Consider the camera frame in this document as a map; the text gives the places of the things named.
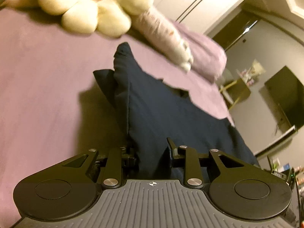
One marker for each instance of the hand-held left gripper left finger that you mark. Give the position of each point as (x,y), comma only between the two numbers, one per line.
(128,160)

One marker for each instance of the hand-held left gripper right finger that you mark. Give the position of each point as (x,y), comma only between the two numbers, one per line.
(173,154)

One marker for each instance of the dark navy zip jacket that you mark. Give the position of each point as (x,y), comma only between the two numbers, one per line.
(166,114)

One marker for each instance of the white side table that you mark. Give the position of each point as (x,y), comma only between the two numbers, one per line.
(237,92)

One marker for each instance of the purple pillow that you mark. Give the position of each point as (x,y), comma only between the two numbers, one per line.
(206,52)

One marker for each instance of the wrapped flower bouquet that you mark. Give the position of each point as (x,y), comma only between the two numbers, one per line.
(251,72)

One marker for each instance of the long white plush pillow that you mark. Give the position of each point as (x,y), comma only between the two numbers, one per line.
(163,35)

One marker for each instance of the cream flower plush cushion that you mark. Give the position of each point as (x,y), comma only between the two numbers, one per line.
(83,19)

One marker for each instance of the black wall television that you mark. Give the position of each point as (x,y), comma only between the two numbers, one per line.
(287,97)

